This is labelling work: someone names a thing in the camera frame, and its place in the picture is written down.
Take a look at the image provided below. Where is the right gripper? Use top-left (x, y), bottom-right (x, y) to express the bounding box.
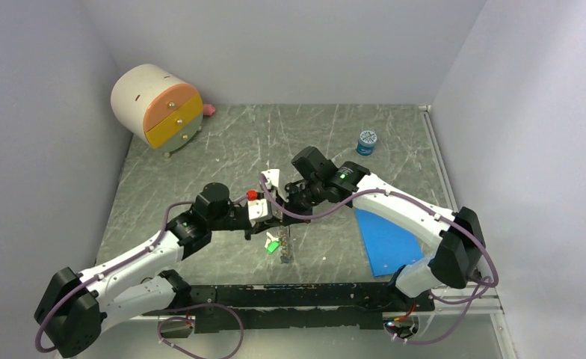
top-left (275, 178), bottom-right (325, 226)

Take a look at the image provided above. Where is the green key tag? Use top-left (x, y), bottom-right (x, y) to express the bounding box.
top-left (265, 239), bottom-right (280, 254)

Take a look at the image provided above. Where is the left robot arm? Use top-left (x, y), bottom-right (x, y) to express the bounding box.
top-left (34, 176), bottom-right (288, 358)

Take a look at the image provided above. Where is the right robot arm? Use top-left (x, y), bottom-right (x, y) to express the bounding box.
top-left (259, 146), bottom-right (487, 310)

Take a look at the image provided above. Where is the blue small jar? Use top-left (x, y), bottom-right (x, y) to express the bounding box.
top-left (356, 129), bottom-right (377, 156)

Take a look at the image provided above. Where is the pink small object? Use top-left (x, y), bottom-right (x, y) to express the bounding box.
top-left (203, 104), bottom-right (216, 117)

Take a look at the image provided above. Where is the round mini drawer cabinet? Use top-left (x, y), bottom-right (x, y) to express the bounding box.
top-left (110, 64), bottom-right (205, 153)

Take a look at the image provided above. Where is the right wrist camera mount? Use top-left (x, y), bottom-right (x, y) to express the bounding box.
top-left (261, 168), bottom-right (289, 202)

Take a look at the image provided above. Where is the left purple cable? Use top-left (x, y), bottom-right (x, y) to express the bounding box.
top-left (34, 193), bottom-right (247, 359)

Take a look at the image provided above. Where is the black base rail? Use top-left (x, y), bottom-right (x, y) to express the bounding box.
top-left (147, 282), bottom-right (434, 334)

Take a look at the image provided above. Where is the side aluminium rail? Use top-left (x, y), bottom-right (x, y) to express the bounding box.
top-left (418, 105), bottom-right (460, 212)

